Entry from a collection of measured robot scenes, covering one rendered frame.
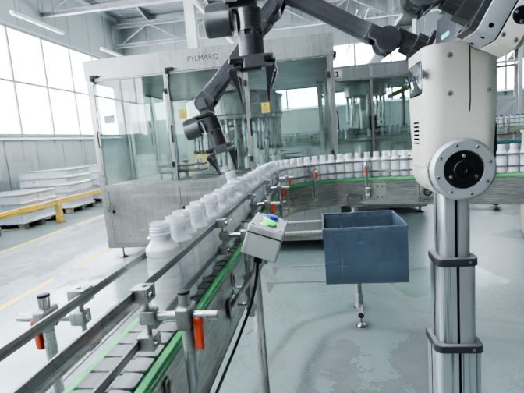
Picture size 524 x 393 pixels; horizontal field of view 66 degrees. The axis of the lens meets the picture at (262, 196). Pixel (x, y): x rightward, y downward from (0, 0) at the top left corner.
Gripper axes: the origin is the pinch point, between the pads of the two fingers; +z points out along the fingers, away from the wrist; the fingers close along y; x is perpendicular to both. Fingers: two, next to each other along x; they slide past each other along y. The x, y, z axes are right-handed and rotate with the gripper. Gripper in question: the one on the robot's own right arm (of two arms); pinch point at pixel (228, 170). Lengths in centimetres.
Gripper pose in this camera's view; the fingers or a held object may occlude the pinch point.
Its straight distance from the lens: 143.7
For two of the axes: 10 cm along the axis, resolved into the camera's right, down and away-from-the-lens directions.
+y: -9.4, 3.0, 1.7
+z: 3.2, 9.4, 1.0
